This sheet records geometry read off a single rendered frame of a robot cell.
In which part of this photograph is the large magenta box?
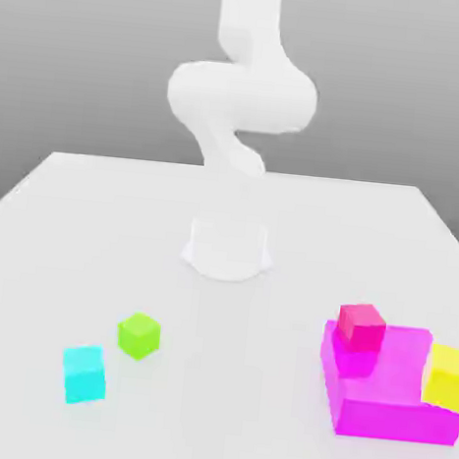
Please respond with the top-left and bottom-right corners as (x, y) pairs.
(311, 317), (459, 449)

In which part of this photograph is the small green cube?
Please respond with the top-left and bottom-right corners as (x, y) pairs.
(113, 309), (164, 364)

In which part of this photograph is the small yellow cube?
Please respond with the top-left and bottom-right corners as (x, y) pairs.
(419, 341), (459, 415)

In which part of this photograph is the small red cube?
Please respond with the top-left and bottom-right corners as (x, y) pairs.
(334, 301), (390, 357)

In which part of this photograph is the small cyan cube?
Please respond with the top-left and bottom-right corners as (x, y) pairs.
(57, 340), (112, 409)

